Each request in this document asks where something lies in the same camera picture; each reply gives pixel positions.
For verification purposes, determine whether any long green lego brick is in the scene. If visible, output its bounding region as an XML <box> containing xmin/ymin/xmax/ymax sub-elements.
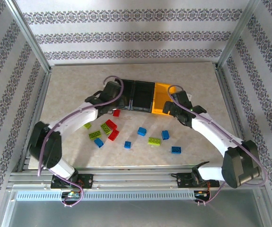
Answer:
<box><xmin>100</xmin><ymin>122</ymin><xmax>113</xmax><ymax>135</ymax></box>
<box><xmin>148</xmin><ymin>136</ymin><xmax>162</xmax><ymax>147</ymax></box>
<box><xmin>88</xmin><ymin>130</ymin><xmax>103</xmax><ymax>140</ymax></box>

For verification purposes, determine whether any long red lego brick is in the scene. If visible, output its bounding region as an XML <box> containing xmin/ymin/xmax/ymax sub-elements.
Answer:
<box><xmin>107</xmin><ymin>129</ymin><xmax>120</xmax><ymax>141</ymax></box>
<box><xmin>105</xmin><ymin>119</ymin><xmax>118</xmax><ymax>131</ymax></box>

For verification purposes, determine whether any black plastic bin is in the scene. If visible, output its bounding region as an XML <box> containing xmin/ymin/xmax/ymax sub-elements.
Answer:
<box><xmin>131</xmin><ymin>80</ymin><xmax>155</xmax><ymax>113</ymax></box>
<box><xmin>120</xmin><ymin>79</ymin><xmax>136</xmax><ymax>111</ymax></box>

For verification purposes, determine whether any yellow plastic bin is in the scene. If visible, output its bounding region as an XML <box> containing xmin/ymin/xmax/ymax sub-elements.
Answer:
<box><xmin>151</xmin><ymin>82</ymin><xmax>178</xmax><ymax>115</ymax></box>

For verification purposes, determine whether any grey metal sheet shelf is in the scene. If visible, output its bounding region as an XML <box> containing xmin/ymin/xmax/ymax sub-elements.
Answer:
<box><xmin>0</xmin><ymin>189</ymin><xmax>272</xmax><ymax>227</ymax></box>

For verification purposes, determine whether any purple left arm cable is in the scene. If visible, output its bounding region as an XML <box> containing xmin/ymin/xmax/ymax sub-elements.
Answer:
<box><xmin>38</xmin><ymin>75</ymin><xmax>124</xmax><ymax>208</ymax></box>

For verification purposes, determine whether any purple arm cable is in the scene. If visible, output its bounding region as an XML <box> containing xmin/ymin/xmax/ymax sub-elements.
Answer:
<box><xmin>167</xmin><ymin>84</ymin><xmax>268</xmax><ymax>206</ymax></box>
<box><xmin>38</xmin><ymin>75</ymin><xmax>124</xmax><ymax>208</ymax></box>

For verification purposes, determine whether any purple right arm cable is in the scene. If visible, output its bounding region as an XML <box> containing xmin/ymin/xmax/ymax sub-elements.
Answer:
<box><xmin>167</xmin><ymin>84</ymin><xmax>268</xmax><ymax>206</ymax></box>

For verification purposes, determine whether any aluminium table side rail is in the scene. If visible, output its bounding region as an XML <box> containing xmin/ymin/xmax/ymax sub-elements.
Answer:
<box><xmin>17</xmin><ymin>70</ymin><xmax>53</xmax><ymax>172</ymax></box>
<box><xmin>215</xmin><ymin>67</ymin><xmax>246</xmax><ymax>148</ymax></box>

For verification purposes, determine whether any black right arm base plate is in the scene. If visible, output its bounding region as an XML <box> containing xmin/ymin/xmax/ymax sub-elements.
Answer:
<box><xmin>171</xmin><ymin>172</ymin><xmax>220</xmax><ymax>189</ymax></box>

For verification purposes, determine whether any aluminium mounting rail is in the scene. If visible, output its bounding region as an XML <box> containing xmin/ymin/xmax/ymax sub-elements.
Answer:
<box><xmin>7</xmin><ymin>165</ymin><xmax>266</xmax><ymax>191</ymax></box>

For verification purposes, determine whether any aluminium frame post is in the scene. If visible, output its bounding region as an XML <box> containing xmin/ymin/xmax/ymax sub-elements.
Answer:
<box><xmin>216</xmin><ymin>0</ymin><xmax>261</xmax><ymax>70</ymax></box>
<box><xmin>5</xmin><ymin>0</ymin><xmax>52</xmax><ymax>74</ymax></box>

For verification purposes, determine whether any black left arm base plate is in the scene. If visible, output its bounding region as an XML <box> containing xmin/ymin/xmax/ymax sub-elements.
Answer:
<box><xmin>50</xmin><ymin>174</ymin><xmax>94</xmax><ymax>190</ymax></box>

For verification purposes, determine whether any grey slotted cable duct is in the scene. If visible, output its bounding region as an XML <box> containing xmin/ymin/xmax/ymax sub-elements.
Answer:
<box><xmin>15</xmin><ymin>191</ymin><xmax>195</xmax><ymax>201</ymax></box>

